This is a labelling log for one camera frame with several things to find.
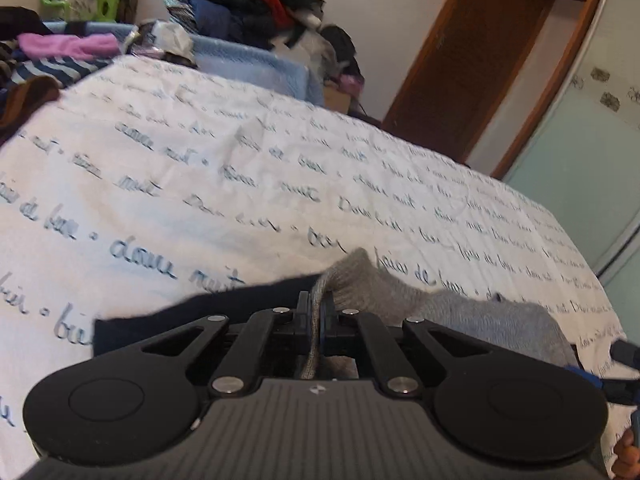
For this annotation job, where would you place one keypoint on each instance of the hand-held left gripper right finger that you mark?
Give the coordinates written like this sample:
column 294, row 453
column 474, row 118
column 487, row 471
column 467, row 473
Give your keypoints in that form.
column 326, row 327

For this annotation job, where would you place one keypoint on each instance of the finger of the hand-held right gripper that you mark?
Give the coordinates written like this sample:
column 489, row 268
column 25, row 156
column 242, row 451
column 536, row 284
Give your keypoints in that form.
column 627, row 352
column 620, row 391

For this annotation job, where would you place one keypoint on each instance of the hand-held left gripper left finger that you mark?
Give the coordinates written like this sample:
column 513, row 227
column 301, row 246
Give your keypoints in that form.
column 301, row 312

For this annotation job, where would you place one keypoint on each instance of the navy and grey knit garment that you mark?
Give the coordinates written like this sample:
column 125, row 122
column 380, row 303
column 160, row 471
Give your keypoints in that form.
column 450, row 320

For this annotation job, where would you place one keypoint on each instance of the person's right hand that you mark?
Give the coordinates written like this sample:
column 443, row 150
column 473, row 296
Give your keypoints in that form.
column 629, row 457

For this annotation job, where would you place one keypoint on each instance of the white script-print blanket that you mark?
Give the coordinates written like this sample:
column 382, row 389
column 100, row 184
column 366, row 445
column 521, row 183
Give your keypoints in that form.
column 250, row 160

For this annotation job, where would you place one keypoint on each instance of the frosted glass door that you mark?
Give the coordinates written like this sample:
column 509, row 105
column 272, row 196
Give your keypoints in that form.
column 575, row 160

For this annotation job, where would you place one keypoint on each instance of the cardboard box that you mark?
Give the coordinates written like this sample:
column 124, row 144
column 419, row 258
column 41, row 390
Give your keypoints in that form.
column 337, row 97

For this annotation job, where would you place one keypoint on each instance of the purple bag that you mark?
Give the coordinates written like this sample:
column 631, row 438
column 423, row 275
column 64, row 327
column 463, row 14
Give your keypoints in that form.
column 351, row 82

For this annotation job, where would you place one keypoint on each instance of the light blue fleece blanket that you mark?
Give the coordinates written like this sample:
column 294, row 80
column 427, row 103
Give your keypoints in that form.
column 260, row 67

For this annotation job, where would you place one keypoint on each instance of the black backpack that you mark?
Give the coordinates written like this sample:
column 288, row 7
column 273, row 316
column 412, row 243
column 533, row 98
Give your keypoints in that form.
column 342, row 47

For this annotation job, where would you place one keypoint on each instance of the brown wooden door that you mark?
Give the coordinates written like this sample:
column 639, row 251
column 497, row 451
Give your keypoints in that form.
column 470, row 60

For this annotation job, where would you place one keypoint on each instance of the crumpled plastic bag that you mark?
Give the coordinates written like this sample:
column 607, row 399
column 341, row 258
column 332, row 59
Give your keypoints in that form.
column 167, row 40

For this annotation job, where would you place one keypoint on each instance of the navy puffer jacket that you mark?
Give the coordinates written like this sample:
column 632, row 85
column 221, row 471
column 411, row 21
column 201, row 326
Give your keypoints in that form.
column 225, row 15

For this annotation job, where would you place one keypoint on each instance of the checkered dark garment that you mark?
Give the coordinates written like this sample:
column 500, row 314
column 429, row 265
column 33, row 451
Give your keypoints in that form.
column 180, row 12

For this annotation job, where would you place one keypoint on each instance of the blue white striped garment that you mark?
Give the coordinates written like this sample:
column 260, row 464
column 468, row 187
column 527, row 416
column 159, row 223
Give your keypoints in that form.
column 60, row 67

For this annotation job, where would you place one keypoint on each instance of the folded brown garment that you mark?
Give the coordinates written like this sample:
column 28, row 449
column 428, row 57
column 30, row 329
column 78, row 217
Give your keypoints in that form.
column 27, row 97

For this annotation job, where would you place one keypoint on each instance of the pink folded garment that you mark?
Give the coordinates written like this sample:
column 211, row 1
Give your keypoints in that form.
column 65, row 45

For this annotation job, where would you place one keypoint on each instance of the black bag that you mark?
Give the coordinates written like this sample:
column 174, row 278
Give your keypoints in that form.
column 122, row 2

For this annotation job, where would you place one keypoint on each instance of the green plastic basket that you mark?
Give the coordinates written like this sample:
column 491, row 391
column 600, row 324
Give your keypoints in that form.
column 107, row 6

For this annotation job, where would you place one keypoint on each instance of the folded black garment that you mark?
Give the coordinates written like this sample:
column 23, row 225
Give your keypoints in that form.
column 22, row 20

